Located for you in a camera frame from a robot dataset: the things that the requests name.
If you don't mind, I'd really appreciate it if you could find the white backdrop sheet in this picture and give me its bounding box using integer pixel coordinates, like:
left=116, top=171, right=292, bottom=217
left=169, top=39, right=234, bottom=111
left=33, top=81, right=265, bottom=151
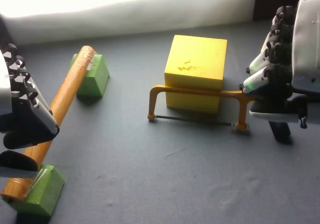
left=0, top=0, right=258, bottom=46

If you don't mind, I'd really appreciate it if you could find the green support block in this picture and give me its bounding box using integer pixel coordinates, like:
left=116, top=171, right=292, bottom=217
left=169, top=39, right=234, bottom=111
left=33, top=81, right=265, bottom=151
left=70, top=52, right=111, bottom=100
left=8, top=163, right=66, bottom=219

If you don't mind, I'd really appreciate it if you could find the round wooden rod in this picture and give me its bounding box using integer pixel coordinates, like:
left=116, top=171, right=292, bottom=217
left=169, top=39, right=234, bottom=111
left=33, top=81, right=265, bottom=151
left=0, top=45, right=97, bottom=204

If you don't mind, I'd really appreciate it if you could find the yellow hacksaw with black handle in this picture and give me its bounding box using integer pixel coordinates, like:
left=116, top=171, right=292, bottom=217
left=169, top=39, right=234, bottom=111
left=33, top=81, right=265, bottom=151
left=147, top=83, right=293, bottom=145

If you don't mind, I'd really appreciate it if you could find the yellow wooden block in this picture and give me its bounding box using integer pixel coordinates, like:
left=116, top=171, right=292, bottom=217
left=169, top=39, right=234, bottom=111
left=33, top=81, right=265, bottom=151
left=163, top=34, right=228, bottom=115

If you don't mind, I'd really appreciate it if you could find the grey table cloth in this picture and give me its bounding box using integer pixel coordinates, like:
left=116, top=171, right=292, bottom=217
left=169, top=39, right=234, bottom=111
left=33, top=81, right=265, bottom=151
left=0, top=15, right=320, bottom=224

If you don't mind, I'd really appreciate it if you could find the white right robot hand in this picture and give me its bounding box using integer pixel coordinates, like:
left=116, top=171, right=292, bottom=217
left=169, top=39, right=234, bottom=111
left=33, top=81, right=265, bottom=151
left=239, top=0, right=320, bottom=129

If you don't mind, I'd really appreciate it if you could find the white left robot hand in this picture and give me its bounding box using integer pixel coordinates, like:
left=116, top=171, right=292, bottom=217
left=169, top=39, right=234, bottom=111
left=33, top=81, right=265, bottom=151
left=0, top=42, right=60, bottom=180

